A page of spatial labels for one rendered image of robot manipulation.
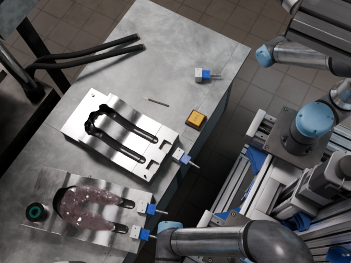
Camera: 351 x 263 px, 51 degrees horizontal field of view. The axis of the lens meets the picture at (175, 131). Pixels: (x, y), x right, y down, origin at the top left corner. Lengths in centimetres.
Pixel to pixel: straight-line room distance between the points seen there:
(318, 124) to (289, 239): 63
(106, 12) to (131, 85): 140
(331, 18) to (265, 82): 228
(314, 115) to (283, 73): 156
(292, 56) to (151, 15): 108
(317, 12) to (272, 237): 46
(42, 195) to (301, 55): 117
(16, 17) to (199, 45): 89
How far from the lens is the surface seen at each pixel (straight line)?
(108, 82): 193
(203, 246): 97
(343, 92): 136
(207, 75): 185
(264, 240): 83
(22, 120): 199
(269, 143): 154
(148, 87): 188
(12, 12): 185
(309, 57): 116
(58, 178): 169
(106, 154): 168
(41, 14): 336
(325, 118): 138
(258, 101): 276
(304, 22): 56
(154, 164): 166
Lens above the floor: 246
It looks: 70 degrees down
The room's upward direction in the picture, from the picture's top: 6 degrees counter-clockwise
